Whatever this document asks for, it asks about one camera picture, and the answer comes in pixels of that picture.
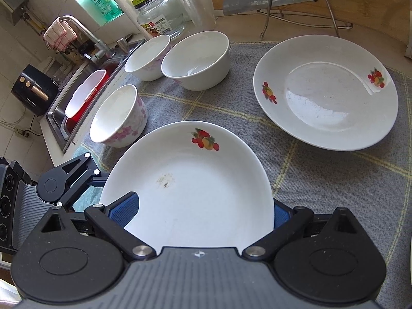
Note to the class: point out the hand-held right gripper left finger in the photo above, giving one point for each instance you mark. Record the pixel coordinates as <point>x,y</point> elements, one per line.
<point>124,209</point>

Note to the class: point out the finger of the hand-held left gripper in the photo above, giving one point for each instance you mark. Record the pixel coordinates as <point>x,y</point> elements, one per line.
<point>93,175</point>

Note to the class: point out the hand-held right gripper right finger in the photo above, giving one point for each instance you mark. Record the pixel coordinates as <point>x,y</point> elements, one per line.
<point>280,215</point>

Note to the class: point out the white bowl pink flowers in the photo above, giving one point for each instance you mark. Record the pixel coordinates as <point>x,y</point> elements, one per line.
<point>112,116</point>
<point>144,54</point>

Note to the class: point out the white plate fruit print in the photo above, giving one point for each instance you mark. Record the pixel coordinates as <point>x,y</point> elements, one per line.
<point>322,103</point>
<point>193,183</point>

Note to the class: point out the plain white bowl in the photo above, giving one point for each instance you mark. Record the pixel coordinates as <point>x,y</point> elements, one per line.
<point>193,58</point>

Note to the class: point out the red and white sink basin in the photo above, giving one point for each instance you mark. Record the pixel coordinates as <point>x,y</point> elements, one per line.
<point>82,96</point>

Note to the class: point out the white power strip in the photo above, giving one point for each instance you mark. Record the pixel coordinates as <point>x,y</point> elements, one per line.
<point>22,132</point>

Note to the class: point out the black air fryer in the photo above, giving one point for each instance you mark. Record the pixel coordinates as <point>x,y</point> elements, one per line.
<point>29,99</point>

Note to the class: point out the red plastic basin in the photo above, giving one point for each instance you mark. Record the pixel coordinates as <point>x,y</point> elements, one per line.
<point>111,69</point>

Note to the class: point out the grey checked mat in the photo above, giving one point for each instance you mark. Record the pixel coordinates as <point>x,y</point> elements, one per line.
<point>225,109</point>

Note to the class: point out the metal faucet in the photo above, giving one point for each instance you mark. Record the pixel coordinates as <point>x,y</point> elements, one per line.
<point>96,43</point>

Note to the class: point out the small metal sink knob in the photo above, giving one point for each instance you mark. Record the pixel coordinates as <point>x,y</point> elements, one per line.
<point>122,43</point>

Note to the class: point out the pink checked dishcloth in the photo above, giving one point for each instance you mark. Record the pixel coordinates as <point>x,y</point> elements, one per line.
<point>58,35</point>

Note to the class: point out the green dish soap bottle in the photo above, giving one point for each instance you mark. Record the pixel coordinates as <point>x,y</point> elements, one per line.
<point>103,3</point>

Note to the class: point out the glass jar yellow-green lid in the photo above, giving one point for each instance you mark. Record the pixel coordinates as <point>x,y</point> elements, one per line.
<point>161,16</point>

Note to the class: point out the stack of clear plastic cups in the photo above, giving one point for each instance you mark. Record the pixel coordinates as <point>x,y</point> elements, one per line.
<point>196,3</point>

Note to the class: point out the grey metal wall box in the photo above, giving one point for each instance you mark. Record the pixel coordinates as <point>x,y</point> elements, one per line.
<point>14,3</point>

